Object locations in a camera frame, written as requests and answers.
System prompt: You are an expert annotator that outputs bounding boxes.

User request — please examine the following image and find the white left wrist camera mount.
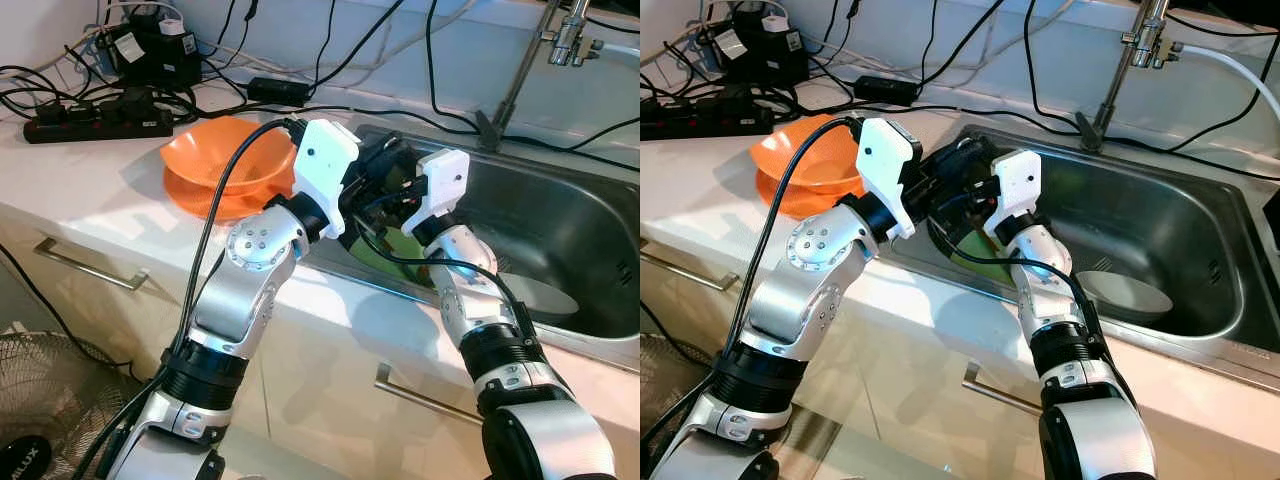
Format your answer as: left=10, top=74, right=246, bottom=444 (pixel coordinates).
left=857, top=117, right=924, bottom=242
left=292, top=118, right=362, bottom=242

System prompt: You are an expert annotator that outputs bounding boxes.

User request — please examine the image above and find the green plate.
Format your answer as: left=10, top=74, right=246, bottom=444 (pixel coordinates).
left=945, top=230, right=1027, bottom=282
left=345, top=228, right=437, bottom=290

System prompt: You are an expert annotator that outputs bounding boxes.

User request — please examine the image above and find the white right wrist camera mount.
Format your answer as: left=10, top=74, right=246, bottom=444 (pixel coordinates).
left=415, top=148, right=472, bottom=237
left=985, top=148, right=1044, bottom=242

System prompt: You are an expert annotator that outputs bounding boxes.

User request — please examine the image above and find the black power strip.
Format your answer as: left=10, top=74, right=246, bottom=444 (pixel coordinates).
left=22, top=96, right=177, bottom=145
left=640, top=93, right=787, bottom=142

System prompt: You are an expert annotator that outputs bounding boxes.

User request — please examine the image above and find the black charger box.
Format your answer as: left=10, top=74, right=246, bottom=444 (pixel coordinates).
left=705, top=14, right=807, bottom=87
left=100, top=18, right=199, bottom=90

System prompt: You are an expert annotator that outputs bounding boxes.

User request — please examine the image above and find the stainless steel sink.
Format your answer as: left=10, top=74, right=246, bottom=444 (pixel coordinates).
left=885, top=125, right=1271, bottom=377
left=300, top=125, right=641, bottom=341

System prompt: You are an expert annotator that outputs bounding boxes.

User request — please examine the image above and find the chrome faucet valve fitting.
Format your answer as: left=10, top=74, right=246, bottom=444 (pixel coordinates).
left=1125, top=0, right=1187, bottom=70
left=545, top=0, right=607, bottom=67

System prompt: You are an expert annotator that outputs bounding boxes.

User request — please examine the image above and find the black adapter cable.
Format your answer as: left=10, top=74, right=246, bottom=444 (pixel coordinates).
left=316, top=0, right=405, bottom=89
left=922, top=0, right=1004, bottom=89

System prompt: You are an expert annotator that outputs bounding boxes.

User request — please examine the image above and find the grey bowl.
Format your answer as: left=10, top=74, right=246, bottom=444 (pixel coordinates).
left=1075, top=270, right=1175, bottom=324
left=495, top=272, right=582, bottom=322

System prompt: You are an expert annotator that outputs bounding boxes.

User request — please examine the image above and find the orange plastic bowl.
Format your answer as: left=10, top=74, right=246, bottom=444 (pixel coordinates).
left=750, top=113, right=867, bottom=195
left=160, top=116, right=299, bottom=198

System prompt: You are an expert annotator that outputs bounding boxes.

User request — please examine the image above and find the small black power adapter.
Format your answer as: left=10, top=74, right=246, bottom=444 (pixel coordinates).
left=855, top=75, right=920, bottom=107
left=247, top=77, right=310, bottom=107

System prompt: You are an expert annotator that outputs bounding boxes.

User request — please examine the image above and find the thin black wall cable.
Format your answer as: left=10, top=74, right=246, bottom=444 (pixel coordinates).
left=1023, top=0, right=1086, bottom=129
left=425, top=0, right=491, bottom=129

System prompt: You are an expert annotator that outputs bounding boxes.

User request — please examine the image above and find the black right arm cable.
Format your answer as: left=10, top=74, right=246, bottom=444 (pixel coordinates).
left=360, top=225, right=533, bottom=343
left=930, top=222, right=1106, bottom=346

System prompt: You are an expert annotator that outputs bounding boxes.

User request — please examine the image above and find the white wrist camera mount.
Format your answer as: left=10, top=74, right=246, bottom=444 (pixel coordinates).
left=985, top=148, right=1044, bottom=242
left=292, top=118, right=362, bottom=242
left=857, top=117, right=924, bottom=242
left=415, top=148, right=472, bottom=237

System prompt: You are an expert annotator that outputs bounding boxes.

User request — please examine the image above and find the chrome faucet pipe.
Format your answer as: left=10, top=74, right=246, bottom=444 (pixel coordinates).
left=1075, top=0, right=1164, bottom=151
left=475, top=0, right=571, bottom=151

